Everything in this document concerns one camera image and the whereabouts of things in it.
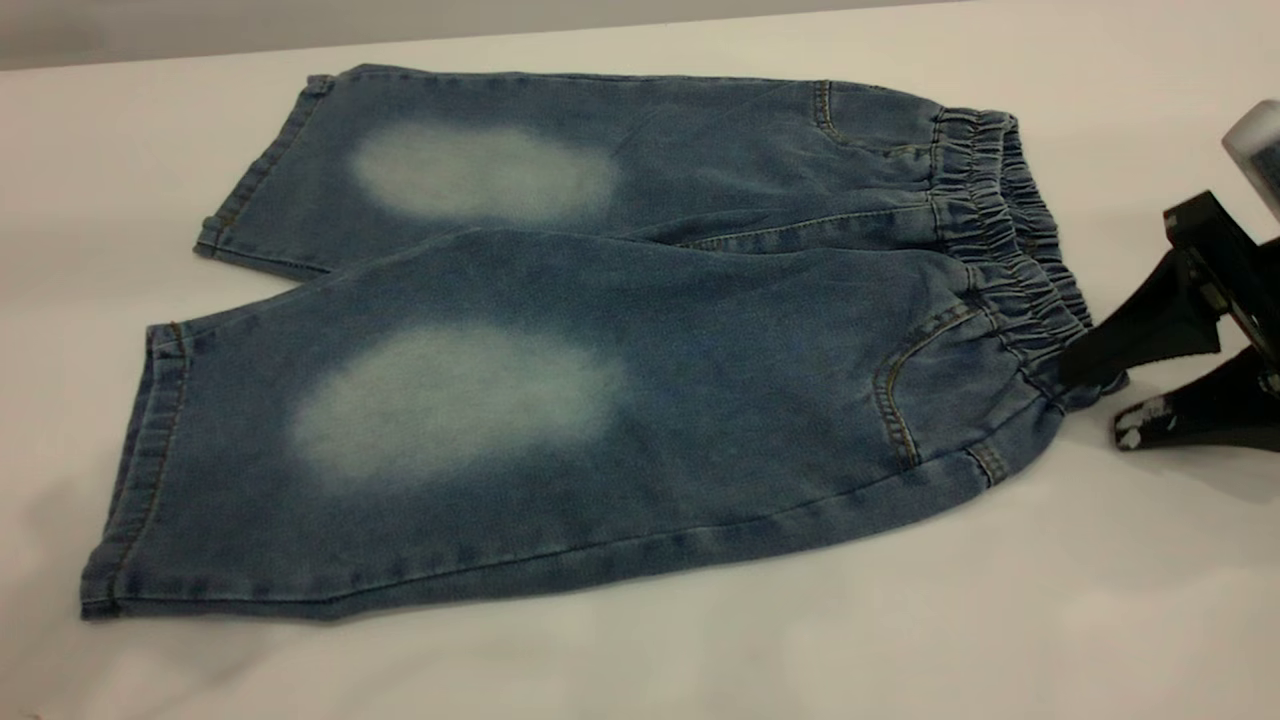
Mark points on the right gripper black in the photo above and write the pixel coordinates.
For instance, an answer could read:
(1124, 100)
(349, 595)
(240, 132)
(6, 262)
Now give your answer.
(1235, 265)

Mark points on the blue denim shorts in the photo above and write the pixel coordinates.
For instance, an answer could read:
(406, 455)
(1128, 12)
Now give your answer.
(600, 400)

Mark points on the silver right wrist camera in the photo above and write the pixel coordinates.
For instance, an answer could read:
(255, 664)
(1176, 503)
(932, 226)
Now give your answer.
(1258, 150)

